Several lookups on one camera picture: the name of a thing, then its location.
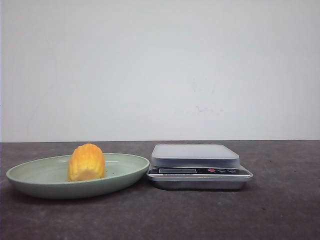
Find yellow corn cob piece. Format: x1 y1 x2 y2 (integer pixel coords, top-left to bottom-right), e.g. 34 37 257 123
67 143 106 182

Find silver electronic kitchen scale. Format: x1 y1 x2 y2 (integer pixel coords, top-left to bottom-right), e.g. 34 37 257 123
146 144 254 190

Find light green plate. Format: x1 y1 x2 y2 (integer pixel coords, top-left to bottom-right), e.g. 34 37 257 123
6 153 150 200

